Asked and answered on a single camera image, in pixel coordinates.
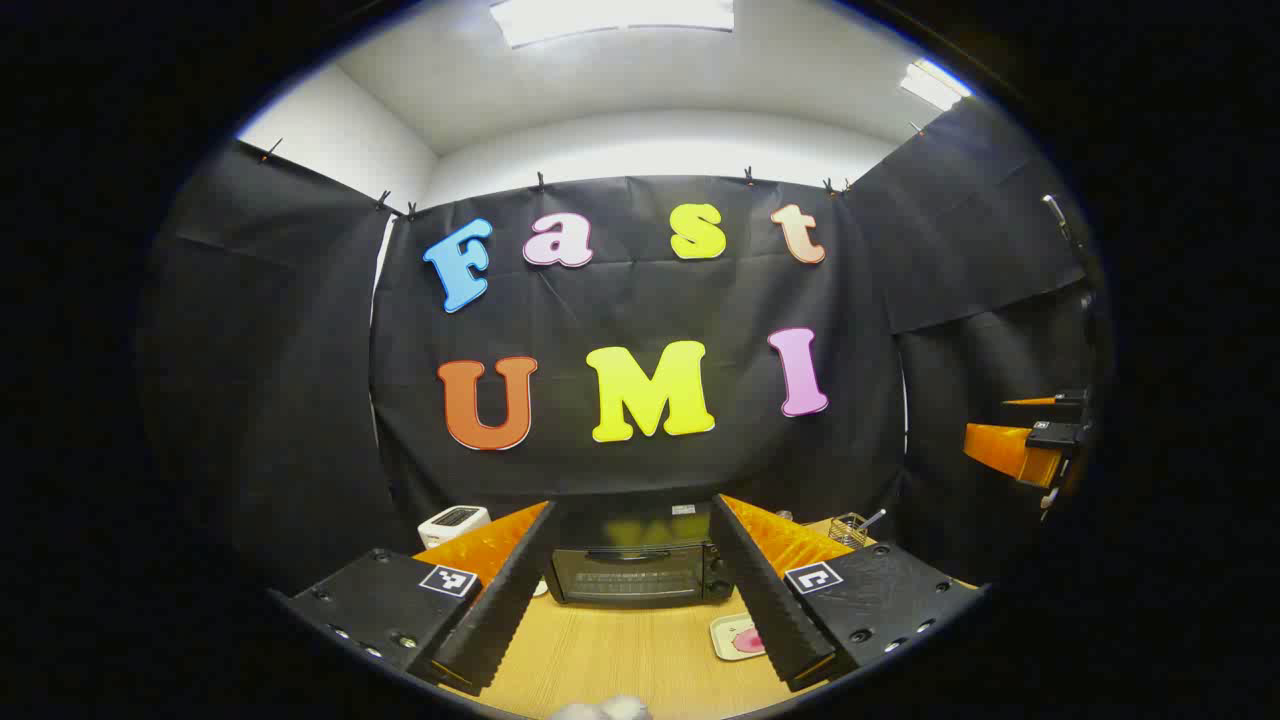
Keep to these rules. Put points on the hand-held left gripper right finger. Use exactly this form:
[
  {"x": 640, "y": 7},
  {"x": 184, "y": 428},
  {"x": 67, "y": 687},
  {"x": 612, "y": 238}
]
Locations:
[{"x": 770, "y": 610}]

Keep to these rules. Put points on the small ceiling light panel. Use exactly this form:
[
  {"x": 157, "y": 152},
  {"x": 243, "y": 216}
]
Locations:
[{"x": 932, "y": 85}]

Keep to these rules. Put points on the black electric oven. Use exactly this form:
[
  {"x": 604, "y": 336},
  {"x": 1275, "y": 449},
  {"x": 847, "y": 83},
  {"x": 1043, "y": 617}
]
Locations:
[{"x": 630, "y": 575}]

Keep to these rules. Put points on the pink round meat slice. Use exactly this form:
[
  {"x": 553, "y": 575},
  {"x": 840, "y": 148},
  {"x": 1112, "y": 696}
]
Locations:
[{"x": 750, "y": 640}]

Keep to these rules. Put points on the black backdrop cloth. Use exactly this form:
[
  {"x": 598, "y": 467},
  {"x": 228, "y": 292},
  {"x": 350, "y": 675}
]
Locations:
[{"x": 640, "y": 300}]

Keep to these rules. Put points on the white square plate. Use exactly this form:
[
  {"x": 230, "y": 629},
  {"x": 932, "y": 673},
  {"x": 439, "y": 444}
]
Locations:
[{"x": 722, "y": 640}]

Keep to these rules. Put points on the white toaster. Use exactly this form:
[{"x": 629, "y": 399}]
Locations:
[{"x": 452, "y": 522}]

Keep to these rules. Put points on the white stick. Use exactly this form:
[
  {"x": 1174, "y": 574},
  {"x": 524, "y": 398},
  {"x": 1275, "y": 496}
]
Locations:
[{"x": 873, "y": 518}]

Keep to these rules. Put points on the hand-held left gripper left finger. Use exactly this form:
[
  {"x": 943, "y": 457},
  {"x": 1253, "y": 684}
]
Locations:
[{"x": 500, "y": 620}]

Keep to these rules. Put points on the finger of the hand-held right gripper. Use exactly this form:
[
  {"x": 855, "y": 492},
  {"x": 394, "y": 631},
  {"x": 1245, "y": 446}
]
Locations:
[
  {"x": 1005, "y": 445},
  {"x": 1060, "y": 401}
]

